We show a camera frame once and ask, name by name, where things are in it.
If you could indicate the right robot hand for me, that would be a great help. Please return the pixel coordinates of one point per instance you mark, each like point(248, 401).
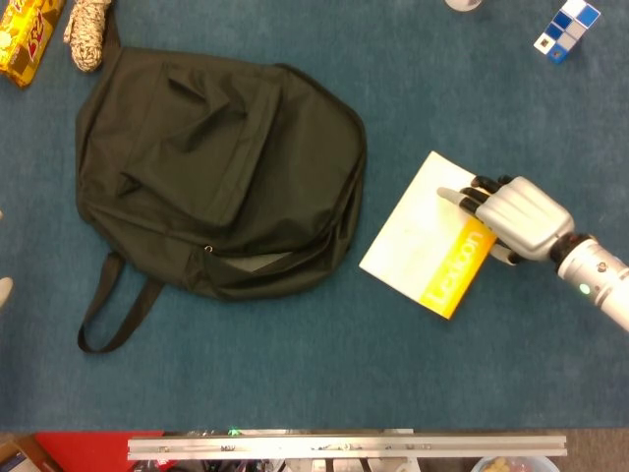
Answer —
point(526, 216)

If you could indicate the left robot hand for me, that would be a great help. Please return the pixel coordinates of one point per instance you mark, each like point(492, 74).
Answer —
point(5, 290)

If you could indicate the white book with yellow band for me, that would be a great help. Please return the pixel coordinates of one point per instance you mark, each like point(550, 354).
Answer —
point(417, 241)

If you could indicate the black fabric backpack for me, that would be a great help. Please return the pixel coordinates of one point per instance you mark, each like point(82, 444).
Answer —
point(216, 162)

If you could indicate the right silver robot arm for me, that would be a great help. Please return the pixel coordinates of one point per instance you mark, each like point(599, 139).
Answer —
point(599, 280)

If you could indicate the cardboard box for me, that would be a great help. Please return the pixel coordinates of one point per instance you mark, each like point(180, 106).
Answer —
point(19, 457)

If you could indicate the red panel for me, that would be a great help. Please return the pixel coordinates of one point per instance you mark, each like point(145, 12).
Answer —
point(83, 450)

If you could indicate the blue felt table mat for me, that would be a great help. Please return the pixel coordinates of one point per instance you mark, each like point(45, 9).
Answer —
point(442, 383)

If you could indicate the blue white twist cube puzzle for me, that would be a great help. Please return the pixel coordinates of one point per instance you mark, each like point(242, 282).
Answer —
point(565, 29)

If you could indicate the white bottle with pink print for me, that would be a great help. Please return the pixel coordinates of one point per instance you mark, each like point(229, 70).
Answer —
point(463, 4)

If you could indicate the pale round bowl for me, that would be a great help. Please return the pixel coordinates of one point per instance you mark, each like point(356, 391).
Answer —
point(511, 464)

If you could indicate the yellow snack package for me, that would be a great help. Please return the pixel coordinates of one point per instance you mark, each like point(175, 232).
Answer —
point(24, 39)

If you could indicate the robot torso base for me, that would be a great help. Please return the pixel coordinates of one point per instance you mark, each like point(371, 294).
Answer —
point(304, 465)

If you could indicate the aluminium profile rail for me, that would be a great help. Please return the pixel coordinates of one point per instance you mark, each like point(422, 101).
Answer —
point(344, 446)

